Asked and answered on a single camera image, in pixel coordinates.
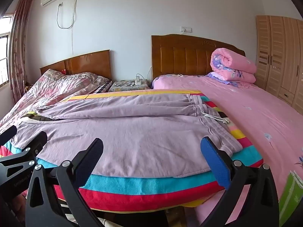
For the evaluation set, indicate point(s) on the white power strip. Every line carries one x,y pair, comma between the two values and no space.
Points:
138,80

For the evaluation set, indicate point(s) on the cloth covered nightstand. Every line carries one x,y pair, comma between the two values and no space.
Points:
123,88

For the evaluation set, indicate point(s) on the pink floral curtain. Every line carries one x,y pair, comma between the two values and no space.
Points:
20,40

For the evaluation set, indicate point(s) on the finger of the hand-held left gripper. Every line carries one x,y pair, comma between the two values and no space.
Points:
9,133
39,139

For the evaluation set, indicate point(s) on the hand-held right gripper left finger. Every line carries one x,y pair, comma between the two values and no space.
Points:
91,157

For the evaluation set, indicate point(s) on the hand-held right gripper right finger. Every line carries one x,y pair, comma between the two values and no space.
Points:
214,160

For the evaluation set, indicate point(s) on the light purple pants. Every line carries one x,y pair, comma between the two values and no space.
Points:
132,134

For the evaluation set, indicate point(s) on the black glasses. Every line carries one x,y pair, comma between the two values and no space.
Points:
129,83

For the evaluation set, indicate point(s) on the rainbow striped blanket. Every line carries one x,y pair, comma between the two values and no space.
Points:
142,186

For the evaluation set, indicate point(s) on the plain wooden headboard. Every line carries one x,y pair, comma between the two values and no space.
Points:
90,63

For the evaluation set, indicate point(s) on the rolled pink floral quilt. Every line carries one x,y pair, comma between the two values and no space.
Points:
234,61

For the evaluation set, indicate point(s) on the purple folded cloth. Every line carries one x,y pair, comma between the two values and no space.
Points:
233,83

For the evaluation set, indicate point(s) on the light wooden wardrobe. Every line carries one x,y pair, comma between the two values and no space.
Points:
284,52

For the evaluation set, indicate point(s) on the small red item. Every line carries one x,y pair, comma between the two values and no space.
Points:
63,71

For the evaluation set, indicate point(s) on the barred window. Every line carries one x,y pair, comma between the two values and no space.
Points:
3,52

